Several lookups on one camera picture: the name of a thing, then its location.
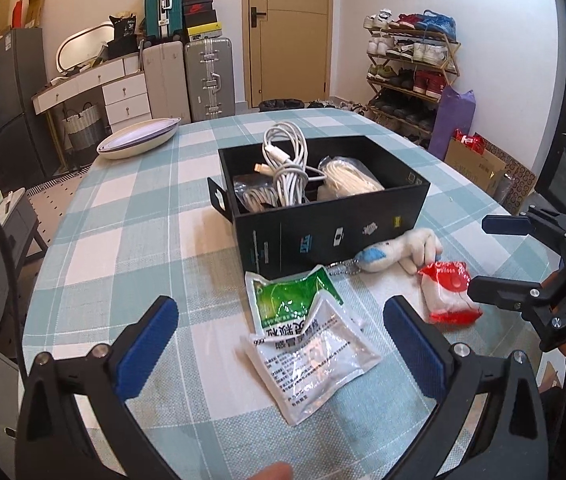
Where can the oval white framed mirror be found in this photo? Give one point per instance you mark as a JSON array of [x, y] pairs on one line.
[[83, 46]]

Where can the stacked shoe boxes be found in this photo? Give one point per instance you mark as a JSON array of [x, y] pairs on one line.
[[201, 19]]

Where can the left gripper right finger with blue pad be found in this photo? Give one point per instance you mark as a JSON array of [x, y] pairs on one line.
[[420, 345]]

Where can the beige hard suitcase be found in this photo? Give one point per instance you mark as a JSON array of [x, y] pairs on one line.
[[166, 83]]

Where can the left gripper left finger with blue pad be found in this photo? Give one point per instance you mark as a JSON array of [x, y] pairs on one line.
[[138, 348]]

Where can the tan wooden door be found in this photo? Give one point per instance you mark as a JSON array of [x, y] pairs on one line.
[[287, 49]]

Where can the purple paper bag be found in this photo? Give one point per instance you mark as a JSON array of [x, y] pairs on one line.
[[455, 112]]

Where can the green white medicine packet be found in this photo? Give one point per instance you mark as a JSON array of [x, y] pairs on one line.
[[279, 308]]

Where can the white plush toy blue tips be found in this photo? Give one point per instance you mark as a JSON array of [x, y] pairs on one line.
[[412, 250]]

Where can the dark grey refrigerator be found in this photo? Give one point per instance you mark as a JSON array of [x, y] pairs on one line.
[[27, 152]]

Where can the white drawer dresser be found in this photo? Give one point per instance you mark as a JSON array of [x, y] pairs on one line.
[[117, 87]]

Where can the black bag on dresser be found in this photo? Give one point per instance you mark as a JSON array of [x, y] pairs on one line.
[[125, 39]]

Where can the white oval stacked plates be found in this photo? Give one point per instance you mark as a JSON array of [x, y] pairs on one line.
[[138, 139]]

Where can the person's left hand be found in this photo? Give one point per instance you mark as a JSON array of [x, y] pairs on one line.
[[276, 471]]

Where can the black cardboard box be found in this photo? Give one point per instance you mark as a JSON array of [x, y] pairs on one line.
[[283, 241]]

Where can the brown cardboard box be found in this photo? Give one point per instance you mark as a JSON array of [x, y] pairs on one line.
[[497, 173]]

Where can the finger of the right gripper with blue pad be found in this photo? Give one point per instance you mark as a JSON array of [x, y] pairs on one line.
[[498, 224], [506, 294]]

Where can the teal hard suitcase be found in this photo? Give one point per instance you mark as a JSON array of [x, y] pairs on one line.
[[163, 19]]

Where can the black floor basket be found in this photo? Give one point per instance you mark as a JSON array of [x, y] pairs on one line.
[[273, 105]]

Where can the red white snack packet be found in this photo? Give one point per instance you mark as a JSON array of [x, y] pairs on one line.
[[445, 289]]

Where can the silver aluminium suitcase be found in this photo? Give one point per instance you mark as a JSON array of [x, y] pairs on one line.
[[210, 79]]

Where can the white printed medicine packet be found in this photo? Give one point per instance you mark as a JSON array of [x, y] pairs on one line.
[[303, 370]]

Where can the white grey laundry basket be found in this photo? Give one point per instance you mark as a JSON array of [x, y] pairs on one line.
[[85, 128]]

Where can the wooden shoe rack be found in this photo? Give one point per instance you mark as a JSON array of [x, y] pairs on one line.
[[409, 69]]

